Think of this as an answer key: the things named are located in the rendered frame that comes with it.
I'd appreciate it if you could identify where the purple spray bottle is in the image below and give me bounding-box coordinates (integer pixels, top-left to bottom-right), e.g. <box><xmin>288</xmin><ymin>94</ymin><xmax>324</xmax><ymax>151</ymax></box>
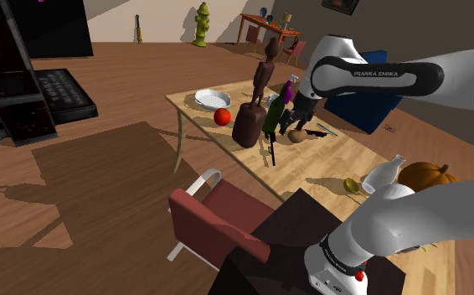
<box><xmin>281</xmin><ymin>74</ymin><xmax>300</xmax><ymax>106</ymax></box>

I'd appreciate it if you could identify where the brown potato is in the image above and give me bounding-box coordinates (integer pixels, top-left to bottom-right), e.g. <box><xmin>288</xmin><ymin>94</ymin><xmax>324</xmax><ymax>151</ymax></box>
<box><xmin>287</xmin><ymin>127</ymin><xmax>309</xmax><ymax>144</ymax></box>

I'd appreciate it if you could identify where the green glass bottle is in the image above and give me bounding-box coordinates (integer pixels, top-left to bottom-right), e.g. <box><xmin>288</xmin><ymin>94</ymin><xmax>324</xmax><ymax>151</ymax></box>
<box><xmin>261</xmin><ymin>95</ymin><xmax>286</xmax><ymax>136</ymax></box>

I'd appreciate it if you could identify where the blue pen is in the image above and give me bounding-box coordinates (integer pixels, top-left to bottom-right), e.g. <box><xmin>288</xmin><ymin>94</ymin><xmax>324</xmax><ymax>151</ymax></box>
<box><xmin>316</xmin><ymin>122</ymin><xmax>340</xmax><ymax>138</ymax></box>

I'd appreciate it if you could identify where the black knife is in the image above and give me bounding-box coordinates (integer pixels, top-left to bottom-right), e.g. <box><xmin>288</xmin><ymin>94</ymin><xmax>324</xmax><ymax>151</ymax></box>
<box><xmin>266</xmin><ymin>131</ymin><xmax>277</xmax><ymax>168</ymax></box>

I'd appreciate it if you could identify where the light wooden table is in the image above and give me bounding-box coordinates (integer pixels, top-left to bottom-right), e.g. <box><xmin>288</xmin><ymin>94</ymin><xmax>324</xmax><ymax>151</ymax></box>
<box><xmin>165</xmin><ymin>79</ymin><xmax>456</xmax><ymax>295</ymax></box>

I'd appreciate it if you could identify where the dark brown wooden figure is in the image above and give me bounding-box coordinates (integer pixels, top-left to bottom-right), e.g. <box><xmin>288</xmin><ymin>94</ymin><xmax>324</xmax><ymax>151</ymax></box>
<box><xmin>231</xmin><ymin>36</ymin><xmax>281</xmax><ymax>149</ymax></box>

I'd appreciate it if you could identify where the red chair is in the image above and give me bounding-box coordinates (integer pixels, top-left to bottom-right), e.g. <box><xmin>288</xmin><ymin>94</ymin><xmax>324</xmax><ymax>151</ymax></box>
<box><xmin>245</xmin><ymin>24</ymin><xmax>263</xmax><ymax>54</ymax></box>
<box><xmin>281</xmin><ymin>39</ymin><xmax>308</xmax><ymax>67</ymax></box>

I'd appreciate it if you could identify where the blue sofa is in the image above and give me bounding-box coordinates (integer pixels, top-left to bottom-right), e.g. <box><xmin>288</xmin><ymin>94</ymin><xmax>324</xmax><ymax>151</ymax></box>
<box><xmin>323</xmin><ymin>49</ymin><xmax>404</xmax><ymax>136</ymax></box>

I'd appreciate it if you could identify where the red tomato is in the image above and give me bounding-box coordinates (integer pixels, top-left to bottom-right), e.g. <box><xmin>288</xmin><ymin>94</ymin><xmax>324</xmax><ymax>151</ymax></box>
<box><xmin>214</xmin><ymin>107</ymin><xmax>233</xmax><ymax>127</ymax></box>

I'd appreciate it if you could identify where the orange wooden desk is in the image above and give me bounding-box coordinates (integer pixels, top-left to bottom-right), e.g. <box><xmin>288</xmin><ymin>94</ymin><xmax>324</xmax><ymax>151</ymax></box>
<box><xmin>235</xmin><ymin>7</ymin><xmax>302</xmax><ymax>47</ymax></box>

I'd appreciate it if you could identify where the golden spoon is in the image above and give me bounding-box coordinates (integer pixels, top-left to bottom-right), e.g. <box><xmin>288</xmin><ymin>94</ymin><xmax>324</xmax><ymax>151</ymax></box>
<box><xmin>343</xmin><ymin>177</ymin><xmax>369</xmax><ymax>200</ymax></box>

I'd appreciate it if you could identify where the white perforated bowl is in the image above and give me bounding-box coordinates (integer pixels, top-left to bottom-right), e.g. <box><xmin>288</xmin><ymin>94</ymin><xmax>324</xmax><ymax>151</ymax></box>
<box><xmin>194</xmin><ymin>88</ymin><xmax>232</xmax><ymax>111</ymax></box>

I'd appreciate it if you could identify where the white vase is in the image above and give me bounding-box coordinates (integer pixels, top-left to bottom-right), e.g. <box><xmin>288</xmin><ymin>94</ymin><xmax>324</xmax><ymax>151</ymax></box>
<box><xmin>360</xmin><ymin>154</ymin><xmax>407</xmax><ymax>195</ymax></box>

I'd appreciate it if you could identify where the green fire hydrant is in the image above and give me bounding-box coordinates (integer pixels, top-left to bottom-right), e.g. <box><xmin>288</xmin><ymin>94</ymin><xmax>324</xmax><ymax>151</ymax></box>
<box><xmin>191</xmin><ymin>1</ymin><xmax>212</xmax><ymax>49</ymax></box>

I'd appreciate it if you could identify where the orange pumpkin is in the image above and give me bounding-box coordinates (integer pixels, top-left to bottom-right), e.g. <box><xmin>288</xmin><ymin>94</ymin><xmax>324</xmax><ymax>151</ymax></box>
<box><xmin>397</xmin><ymin>161</ymin><xmax>459</xmax><ymax>194</ymax></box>

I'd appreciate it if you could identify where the red armchair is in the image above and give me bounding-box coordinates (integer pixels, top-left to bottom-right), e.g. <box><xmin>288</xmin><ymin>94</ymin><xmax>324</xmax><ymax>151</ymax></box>
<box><xmin>166</xmin><ymin>168</ymin><xmax>277</xmax><ymax>272</ymax></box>

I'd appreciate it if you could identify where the dark baseball bat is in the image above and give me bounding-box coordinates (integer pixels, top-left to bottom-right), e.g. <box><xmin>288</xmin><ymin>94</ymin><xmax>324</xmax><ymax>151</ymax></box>
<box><xmin>133</xmin><ymin>13</ymin><xmax>144</xmax><ymax>44</ymax></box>

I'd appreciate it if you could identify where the black cabinet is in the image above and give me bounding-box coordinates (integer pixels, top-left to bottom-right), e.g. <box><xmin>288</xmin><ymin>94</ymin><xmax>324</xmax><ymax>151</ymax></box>
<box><xmin>7</xmin><ymin>0</ymin><xmax>95</xmax><ymax>60</ymax></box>

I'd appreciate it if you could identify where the black appliance with keypad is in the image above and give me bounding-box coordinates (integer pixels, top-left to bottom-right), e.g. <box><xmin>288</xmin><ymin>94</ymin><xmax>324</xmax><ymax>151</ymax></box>
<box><xmin>0</xmin><ymin>0</ymin><xmax>100</xmax><ymax>154</ymax></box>

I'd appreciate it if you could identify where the dark wall picture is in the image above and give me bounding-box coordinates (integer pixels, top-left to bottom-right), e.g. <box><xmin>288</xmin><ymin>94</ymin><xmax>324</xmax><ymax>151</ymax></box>
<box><xmin>321</xmin><ymin>0</ymin><xmax>361</xmax><ymax>17</ymax></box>

